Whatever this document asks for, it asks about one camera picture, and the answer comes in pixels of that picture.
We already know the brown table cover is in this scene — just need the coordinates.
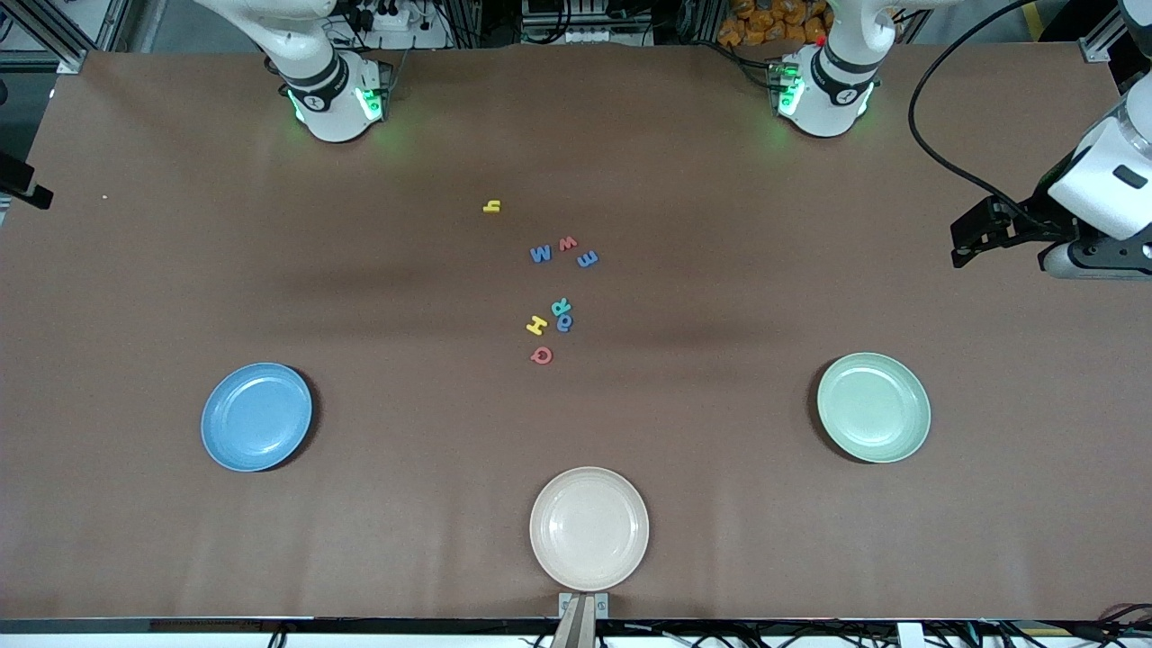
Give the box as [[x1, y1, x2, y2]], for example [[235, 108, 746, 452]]
[[0, 43, 1152, 622]]

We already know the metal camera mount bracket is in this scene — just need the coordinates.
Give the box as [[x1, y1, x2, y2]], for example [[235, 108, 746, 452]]
[[551, 592, 610, 648]]

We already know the white power strip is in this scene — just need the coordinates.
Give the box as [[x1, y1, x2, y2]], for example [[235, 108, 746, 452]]
[[520, 18, 655, 46], [346, 0, 451, 50]]

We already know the beige plate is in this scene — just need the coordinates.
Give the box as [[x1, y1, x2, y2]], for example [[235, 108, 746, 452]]
[[529, 466, 651, 593]]

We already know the green plate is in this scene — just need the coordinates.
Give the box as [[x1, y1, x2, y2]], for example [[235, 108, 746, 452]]
[[816, 352, 932, 464]]

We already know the orange bags pile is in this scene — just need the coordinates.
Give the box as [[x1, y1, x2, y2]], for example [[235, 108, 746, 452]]
[[717, 0, 831, 50]]

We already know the black table edge rail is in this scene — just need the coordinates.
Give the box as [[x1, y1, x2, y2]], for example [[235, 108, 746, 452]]
[[0, 616, 1152, 636]]

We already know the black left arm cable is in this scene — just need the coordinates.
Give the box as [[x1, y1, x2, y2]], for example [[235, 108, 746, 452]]
[[906, 0, 1067, 230]]

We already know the aluminium frame post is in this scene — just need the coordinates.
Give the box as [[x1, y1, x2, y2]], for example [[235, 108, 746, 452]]
[[0, 0, 122, 75], [1078, 0, 1152, 64]]

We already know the blue plate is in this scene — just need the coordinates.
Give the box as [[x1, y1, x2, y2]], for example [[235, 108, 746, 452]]
[[200, 362, 314, 473]]

